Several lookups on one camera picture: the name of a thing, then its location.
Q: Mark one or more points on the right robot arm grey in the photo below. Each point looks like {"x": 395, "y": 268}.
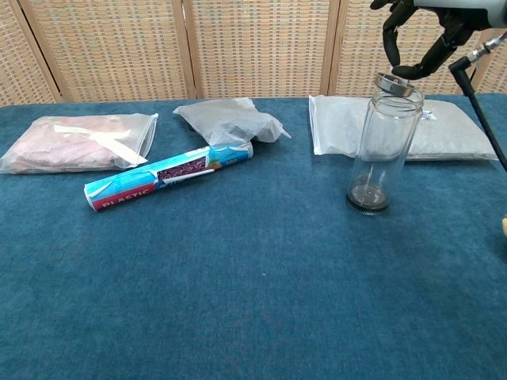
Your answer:
{"x": 499, "y": 16}

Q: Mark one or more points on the dark cloth in frosted bag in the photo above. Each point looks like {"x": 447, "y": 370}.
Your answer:
{"x": 229, "y": 118}

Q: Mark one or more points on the yellow plush toy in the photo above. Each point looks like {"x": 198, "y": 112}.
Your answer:
{"x": 504, "y": 229}

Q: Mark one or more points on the blue plastic wrap box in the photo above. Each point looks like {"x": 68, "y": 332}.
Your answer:
{"x": 130, "y": 186}

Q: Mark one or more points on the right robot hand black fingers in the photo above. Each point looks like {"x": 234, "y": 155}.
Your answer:
{"x": 451, "y": 21}

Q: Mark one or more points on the clear glass jar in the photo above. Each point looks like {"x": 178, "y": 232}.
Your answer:
{"x": 386, "y": 134}

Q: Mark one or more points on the blue tablecloth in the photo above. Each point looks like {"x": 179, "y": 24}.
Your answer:
{"x": 198, "y": 285}

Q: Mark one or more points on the pink cloth in frosted bag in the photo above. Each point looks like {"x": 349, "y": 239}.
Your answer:
{"x": 67, "y": 142}

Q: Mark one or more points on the large grey cloth frosted bag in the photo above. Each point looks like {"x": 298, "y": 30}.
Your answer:
{"x": 447, "y": 134}

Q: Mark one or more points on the metal strainer lid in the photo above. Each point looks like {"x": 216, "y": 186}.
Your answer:
{"x": 396, "y": 85}

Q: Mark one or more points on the woven wooden folding screen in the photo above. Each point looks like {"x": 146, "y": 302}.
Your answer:
{"x": 257, "y": 47}

